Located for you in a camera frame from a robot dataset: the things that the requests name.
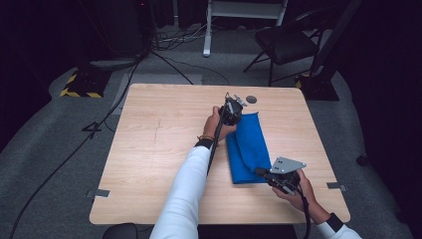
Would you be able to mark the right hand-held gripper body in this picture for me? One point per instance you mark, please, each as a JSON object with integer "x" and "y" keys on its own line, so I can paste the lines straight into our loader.
{"x": 287, "y": 172}

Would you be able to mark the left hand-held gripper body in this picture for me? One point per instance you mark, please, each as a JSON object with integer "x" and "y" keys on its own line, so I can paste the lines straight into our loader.
{"x": 232, "y": 113}

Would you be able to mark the blue cloth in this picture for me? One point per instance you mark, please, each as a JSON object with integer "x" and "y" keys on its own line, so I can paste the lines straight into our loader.
{"x": 249, "y": 149}

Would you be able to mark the person's left hand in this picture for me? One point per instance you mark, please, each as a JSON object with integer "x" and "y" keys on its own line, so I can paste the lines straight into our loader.
{"x": 212, "y": 124}

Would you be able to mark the person's right hand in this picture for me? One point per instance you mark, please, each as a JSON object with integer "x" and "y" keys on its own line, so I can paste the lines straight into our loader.
{"x": 298, "y": 199}

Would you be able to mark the dark round table grommet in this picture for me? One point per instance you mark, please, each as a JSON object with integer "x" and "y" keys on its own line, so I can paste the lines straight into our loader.
{"x": 252, "y": 99}

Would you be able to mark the grey tape strip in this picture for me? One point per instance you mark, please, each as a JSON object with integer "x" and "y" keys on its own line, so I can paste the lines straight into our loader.
{"x": 336, "y": 186}
{"x": 99, "y": 193}

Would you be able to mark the small dark floor object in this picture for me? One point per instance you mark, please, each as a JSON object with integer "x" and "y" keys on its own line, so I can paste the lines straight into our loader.
{"x": 362, "y": 160}

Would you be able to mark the black folding chair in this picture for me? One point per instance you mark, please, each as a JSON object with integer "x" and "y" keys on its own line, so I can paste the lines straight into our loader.
{"x": 285, "y": 43}

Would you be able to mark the black equipment case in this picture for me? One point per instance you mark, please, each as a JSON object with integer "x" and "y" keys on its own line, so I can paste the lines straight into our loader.
{"x": 122, "y": 30}

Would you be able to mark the black yellow striped stand base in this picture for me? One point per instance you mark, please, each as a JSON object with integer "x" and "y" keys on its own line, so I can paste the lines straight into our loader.
{"x": 84, "y": 84}

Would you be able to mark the black rounded seat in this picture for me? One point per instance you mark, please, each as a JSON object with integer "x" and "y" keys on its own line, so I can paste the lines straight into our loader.
{"x": 121, "y": 231}

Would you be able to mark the white metal stand frame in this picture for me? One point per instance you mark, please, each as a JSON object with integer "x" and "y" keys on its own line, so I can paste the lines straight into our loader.
{"x": 208, "y": 30}

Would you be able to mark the black stand with slanted post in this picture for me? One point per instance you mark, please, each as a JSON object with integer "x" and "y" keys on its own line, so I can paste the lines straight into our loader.
{"x": 320, "y": 86}

